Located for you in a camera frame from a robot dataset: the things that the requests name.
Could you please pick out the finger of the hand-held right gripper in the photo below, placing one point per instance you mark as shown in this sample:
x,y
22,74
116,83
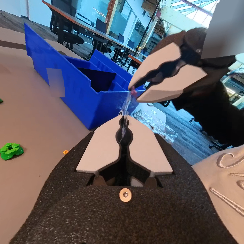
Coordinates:
x,y
158,61
171,85

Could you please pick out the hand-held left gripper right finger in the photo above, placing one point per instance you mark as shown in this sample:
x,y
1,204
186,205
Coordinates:
x,y
148,150

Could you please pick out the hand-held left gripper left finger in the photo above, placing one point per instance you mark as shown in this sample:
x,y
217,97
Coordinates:
x,y
99,148

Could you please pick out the clear plastic bag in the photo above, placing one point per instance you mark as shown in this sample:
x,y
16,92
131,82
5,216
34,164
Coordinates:
x,y
162,127

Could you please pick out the small pink toy piece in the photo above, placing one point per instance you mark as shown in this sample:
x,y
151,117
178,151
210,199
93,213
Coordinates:
x,y
133,92

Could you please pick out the person's right forearm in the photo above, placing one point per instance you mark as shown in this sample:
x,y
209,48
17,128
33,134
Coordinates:
x,y
211,114

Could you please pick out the small wooden office table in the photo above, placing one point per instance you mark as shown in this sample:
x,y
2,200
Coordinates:
x,y
136,59

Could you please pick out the black stand pole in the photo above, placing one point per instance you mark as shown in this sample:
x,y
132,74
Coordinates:
x,y
147,28

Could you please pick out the blue plastic bin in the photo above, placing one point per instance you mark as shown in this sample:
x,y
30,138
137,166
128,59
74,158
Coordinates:
x,y
80,99

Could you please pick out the long wooden office table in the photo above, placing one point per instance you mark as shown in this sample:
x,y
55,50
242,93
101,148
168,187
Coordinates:
x,y
91,28

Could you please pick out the person's grey embroidered garment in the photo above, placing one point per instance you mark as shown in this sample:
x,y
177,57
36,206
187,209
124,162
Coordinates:
x,y
219,186

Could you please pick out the green toy brick plate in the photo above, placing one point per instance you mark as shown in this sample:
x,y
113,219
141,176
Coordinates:
x,y
10,150

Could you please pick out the black office chair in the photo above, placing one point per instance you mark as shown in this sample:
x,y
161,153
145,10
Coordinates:
x,y
64,28

